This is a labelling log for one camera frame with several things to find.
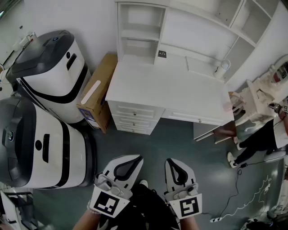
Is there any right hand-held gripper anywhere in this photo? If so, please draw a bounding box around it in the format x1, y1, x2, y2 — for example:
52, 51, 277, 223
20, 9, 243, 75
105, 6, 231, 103
163, 158, 203, 220

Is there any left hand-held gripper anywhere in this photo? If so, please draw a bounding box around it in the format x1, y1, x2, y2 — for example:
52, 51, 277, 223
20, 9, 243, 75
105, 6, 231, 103
89, 154, 144, 219

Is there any person's right forearm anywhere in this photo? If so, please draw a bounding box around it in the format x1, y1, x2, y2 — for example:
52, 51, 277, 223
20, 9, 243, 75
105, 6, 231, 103
180, 216, 203, 230

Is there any person's left forearm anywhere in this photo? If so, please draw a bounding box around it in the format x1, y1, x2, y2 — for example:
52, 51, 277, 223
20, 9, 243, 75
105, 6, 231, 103
73, 208, 103, 230

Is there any white desk with hutch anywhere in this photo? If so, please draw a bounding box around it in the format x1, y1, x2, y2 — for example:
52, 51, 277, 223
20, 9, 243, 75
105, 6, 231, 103
105, 0, 288, 142

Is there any person's black clothing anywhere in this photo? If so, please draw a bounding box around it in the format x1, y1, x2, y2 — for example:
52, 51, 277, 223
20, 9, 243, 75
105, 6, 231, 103
98, 179, 181, 230

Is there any brown seat chair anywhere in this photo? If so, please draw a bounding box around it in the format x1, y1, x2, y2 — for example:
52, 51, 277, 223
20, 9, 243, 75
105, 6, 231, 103
213, 91, 246, 145

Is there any brown cardboard box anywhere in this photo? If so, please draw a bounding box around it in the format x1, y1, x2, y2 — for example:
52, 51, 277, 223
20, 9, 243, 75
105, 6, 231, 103
76, 53, 119, 134

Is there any lower white robot unit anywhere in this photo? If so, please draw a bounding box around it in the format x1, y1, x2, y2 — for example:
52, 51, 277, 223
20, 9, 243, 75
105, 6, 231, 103
0, 96, 98, 190

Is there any white robot unit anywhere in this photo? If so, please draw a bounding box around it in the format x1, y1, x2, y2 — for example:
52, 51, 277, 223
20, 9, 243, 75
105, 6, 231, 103
0, 96, 98, 190
5, 30, 92, 124

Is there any ornate white vanity table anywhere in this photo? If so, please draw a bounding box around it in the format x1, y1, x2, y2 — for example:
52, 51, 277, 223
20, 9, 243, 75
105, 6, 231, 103
234, 54, 288, 135

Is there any white cylindrical holder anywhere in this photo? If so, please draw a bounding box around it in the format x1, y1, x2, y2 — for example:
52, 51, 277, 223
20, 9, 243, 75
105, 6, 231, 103
213, 59, 231, 79

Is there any metal shelving rack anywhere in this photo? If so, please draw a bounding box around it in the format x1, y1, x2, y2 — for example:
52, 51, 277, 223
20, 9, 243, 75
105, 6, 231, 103
0, 190, 35, 230

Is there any upper white robot unit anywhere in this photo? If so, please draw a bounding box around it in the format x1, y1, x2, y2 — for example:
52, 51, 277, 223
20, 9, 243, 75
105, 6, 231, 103
5, 30, 92, 124

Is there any white beaded bracelet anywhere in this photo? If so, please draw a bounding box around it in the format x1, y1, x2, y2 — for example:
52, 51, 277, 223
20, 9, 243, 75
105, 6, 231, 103
86, 199, 102, 215

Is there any black floor cable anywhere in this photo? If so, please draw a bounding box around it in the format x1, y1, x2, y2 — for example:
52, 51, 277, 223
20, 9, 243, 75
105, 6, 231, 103
202, 163, 281, 223

